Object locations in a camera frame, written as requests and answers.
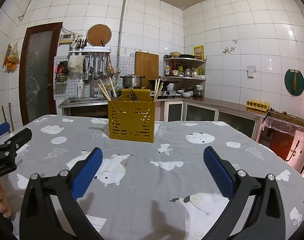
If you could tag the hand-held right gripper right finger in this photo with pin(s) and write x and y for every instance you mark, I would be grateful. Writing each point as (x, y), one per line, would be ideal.
(218, 172)

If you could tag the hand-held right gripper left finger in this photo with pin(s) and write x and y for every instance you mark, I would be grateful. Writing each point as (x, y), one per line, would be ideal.
(88, 172)

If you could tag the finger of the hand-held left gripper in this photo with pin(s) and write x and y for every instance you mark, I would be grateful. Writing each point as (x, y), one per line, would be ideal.
(0, 130)
(19, 138)

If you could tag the yellow perforated utensil holder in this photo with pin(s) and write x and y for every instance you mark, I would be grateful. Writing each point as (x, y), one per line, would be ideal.
(132, 120)

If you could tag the person's left hand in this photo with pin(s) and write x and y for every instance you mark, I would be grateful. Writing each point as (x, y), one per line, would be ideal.
(0, 200)

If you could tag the bamboo stick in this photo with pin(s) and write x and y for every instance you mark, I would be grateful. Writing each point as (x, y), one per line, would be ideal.
(4, 116)
(11, 117)

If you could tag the brown frosted glass door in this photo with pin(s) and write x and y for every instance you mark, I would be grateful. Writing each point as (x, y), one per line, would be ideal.
(37, 80)

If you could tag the white kitchen cabinet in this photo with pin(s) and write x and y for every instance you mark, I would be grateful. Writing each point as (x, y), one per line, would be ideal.
(204, 112)

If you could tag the grey animal print tablecloth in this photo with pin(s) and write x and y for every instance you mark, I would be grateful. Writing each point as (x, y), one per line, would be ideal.
(152, 180)

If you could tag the steel sink counter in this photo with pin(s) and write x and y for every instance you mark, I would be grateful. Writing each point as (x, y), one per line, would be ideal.
(84, 105)

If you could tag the orange hanging bag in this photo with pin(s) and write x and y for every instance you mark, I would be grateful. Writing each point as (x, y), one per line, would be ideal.
(12, 58)

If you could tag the plastic covered red cabinet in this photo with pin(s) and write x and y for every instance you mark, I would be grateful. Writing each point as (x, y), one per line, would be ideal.
(281, 135)

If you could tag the yellow egg carton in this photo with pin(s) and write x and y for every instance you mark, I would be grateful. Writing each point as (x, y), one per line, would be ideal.
(258, 105)

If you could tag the white soap bottle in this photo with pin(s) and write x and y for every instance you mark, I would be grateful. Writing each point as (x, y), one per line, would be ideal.
(80, 88)

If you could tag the glass jar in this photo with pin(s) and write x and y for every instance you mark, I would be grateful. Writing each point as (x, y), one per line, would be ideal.
(198, 92)

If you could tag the stack of white bowls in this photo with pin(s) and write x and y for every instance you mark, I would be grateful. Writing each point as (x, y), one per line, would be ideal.
(185, 94)

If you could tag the white hanging cloth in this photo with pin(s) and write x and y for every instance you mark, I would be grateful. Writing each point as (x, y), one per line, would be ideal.
(75, 63)

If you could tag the gas stove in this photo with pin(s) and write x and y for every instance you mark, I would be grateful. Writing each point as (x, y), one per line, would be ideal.
(168, 93)

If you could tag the steel corner shelf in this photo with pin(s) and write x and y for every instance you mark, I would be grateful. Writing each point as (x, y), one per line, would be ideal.
(189, 78)

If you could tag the steel pot with lid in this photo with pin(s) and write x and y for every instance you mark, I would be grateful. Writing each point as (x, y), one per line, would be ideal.
(132, 81)

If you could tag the black wok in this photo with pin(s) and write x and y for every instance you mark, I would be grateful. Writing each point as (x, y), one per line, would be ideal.
(167, 82)

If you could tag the row of hanging metal ladles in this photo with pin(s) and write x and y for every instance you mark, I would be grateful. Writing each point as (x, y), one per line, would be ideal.
(99, 67)

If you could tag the row of condiment bottles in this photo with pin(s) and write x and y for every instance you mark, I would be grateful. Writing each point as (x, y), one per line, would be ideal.
(177, 71)

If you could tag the steel cutlery caddy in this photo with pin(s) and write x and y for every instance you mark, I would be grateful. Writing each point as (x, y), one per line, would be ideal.
(79, 44)

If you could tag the green round board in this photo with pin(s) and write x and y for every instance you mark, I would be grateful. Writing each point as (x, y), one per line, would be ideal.
(289, 85)

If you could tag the black shallow pan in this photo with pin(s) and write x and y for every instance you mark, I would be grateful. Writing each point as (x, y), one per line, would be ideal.
(187, 56)

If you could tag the wooden cutting board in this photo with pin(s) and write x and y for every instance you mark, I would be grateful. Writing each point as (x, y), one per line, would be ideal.
(147, 65)

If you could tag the tan bowl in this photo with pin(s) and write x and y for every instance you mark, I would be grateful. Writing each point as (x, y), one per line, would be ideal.
(175, 55)

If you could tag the round bamboo tray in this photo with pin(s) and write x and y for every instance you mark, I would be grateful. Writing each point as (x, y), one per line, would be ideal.
(97, 33)

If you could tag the white wall socket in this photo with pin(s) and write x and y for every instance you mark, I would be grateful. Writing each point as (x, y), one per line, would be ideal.
(250, 72)

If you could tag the white wall control box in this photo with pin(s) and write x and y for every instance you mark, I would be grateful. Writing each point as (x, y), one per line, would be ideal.
(67, 39)

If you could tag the steel wall rack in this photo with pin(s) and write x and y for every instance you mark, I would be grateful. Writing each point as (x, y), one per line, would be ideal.
(92, 52)

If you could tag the yellow wall poster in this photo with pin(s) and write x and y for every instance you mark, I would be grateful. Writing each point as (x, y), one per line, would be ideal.
(198, 52)

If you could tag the wall sticker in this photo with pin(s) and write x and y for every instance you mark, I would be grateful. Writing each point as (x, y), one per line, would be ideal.
(226, 50)

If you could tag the grey wall pipe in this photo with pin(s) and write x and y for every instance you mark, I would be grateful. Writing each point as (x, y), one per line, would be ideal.
(122, 17)

